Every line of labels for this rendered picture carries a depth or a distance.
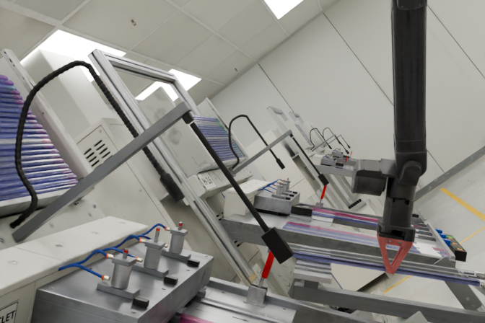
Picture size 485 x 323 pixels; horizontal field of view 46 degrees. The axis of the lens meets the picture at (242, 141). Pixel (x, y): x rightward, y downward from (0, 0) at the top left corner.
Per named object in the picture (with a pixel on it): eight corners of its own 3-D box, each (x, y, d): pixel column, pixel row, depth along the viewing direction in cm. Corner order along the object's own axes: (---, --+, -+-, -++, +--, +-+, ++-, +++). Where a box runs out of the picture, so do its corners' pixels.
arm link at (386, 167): (424, 166, 107) (418, 139, 114) (362, 158, 108) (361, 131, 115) (408, 212, 114) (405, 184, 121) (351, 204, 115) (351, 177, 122)
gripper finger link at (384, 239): (374, 272, 114) (379, 226, 114) (371, 265, 121) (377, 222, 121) (408, 278, 113) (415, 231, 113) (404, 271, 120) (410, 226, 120)
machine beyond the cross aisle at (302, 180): (435, 226, 578) (325, 78, 600) (447, 241, 498) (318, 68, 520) (325, 299, 602) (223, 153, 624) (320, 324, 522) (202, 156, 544)
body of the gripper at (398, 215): (381, 234, 112) (385, 197, 112) (377, 227, 122) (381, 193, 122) (415, 239, 111) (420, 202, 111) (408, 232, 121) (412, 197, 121)
